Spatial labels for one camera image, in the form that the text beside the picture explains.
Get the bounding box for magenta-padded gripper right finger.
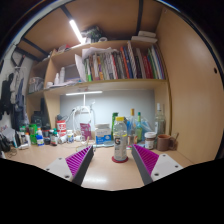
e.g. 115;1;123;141
130;143;184;186

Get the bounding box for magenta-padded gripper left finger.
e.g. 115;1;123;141
44;144;95;187

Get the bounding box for clear drink bottle yellow cap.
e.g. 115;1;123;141
112;116;129;162

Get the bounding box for brown mug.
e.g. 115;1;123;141
156;133;179;152

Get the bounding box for brown jar white lid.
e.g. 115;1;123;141
144;131;158;150

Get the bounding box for dark bottle red label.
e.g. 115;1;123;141
50;128;59;147

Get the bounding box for cream cup yellow rim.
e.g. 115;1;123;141
75;142;92;152

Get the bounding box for small white pill bottle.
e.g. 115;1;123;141
66;129;75;144

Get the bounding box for white bottle blue label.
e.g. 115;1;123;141
35;127;45;147

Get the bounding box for red and white canister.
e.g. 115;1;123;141
55;119;67;134

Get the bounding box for blue plastic bag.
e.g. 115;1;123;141
134;118;155;143

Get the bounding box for clear glass bottle white cap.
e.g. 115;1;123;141
154;102;167;136

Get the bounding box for magenta pouch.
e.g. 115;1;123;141
79;122;93;141

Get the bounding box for green bottle green cap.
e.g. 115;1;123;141
135;111;144;144

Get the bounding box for glass bottle gold cap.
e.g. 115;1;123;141
127;108;137;146

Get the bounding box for black speaker box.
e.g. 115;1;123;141
30;110;44;128

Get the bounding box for blue and white carton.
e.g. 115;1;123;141
94;123;113;147

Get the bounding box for white LED light bar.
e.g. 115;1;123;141
65;90;104;97

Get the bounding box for hanging dark clothes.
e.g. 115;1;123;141
0;49;28;131

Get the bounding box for wooden shelf unit with books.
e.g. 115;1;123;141
25;31;173;158

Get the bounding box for long ceiling light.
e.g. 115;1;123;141
68;19;84;44

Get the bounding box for white cable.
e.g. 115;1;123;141
68;94;96;134

